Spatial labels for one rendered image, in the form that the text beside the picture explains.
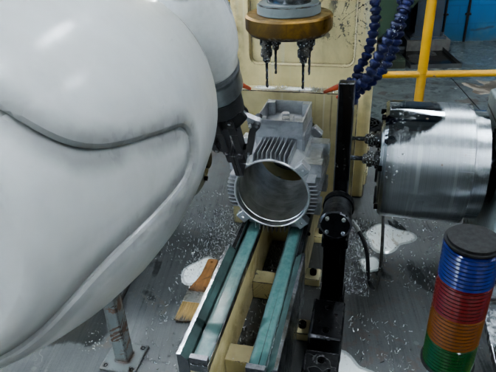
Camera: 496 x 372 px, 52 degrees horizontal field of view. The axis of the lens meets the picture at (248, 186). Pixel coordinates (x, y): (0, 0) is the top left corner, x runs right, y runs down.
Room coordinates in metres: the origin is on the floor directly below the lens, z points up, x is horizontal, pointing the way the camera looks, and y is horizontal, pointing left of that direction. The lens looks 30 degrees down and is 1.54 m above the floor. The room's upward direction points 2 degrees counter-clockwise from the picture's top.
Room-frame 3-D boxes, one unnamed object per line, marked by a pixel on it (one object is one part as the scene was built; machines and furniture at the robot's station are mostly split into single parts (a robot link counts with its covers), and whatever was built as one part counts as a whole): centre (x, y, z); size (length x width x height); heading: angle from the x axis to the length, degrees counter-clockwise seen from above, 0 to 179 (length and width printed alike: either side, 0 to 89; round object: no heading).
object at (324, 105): (1.19, -0.13, 0.97); 0.30 x 0.11 x 0.34; 75
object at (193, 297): (0.86, 0.11, 0.80); 0.21 x 0.05 x 0.01; 166
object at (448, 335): (0.44, -0.24, 1.10); 0.06 x 0.06 x 0.04
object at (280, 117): (1.02, -0.09, 1.11); 0.12 x 0.11 x 0.07; 164
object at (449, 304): (0.44, -0.24, 1.14); 0.06 x 0.06 x 0.04
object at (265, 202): (0.98, -0.07, 1.02); 0.20 x 0.19 x 0.19; 164
